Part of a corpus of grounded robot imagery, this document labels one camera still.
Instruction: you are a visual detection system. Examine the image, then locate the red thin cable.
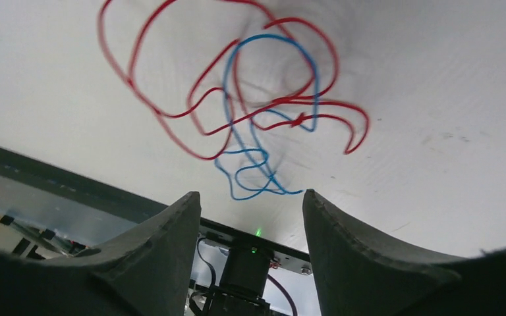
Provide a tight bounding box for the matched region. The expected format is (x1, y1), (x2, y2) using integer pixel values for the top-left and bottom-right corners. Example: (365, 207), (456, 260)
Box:
(97, 0), (370, 161)

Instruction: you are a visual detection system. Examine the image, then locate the blue thin cable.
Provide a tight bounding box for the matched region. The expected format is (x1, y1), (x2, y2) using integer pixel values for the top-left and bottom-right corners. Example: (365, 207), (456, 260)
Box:
(213, 34), (320, 201)

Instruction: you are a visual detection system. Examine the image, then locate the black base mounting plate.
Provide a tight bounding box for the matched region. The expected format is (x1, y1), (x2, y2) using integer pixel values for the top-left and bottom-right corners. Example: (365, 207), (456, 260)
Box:
(0, 138), (313, 277)

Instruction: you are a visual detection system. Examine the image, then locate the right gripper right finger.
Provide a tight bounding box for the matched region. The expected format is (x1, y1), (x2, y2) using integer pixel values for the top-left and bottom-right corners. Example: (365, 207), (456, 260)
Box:
(302, 189), (506, 315)

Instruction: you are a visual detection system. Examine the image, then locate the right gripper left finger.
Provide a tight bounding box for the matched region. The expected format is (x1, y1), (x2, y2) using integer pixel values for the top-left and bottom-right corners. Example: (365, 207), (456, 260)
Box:
(0, 192), (201, 315)

